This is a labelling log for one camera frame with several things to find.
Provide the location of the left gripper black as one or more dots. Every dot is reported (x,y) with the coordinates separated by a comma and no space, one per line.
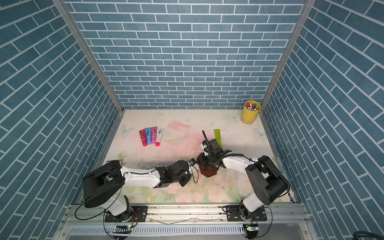
(186,180)

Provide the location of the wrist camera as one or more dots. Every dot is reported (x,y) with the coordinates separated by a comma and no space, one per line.
(192,162)
(206,146)

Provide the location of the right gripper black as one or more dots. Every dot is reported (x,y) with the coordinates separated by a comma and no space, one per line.
(203,160)

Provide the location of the magenta toothpaste tube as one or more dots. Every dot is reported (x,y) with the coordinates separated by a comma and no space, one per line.
(153,134)

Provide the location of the white pink-cap toothpaste tube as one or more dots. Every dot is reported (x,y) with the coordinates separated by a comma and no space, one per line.
(159,136)

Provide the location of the red toothpaste tube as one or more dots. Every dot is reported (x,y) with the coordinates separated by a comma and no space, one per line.
(143,137)

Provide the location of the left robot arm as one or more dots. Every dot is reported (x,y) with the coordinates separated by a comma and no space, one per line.
(103,186)

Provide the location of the blue toothpaste tube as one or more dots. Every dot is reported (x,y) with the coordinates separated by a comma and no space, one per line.
(148,135)

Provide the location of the pens in cup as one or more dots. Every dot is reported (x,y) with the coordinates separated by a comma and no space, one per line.
(251,106)

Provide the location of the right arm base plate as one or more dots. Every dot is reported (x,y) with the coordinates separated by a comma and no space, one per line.
(236,213)

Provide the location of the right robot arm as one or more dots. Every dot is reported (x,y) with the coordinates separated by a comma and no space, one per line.
(267,182)

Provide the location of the aluminium front rail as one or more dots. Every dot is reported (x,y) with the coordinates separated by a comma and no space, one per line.
(172,214)

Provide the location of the green toothpaste tube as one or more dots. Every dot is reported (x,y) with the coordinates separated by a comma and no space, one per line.
(217,133)

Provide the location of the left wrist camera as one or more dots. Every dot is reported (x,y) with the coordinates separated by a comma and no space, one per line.
(192,162)

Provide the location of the yellow cup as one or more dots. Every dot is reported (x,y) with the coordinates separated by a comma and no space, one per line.
(247,116)

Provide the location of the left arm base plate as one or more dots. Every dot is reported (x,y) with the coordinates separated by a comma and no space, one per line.
(126,214)

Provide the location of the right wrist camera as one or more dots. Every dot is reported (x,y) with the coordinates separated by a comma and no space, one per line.
(206,146)

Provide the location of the brown cloth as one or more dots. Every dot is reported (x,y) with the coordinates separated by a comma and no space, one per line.
(208,171)

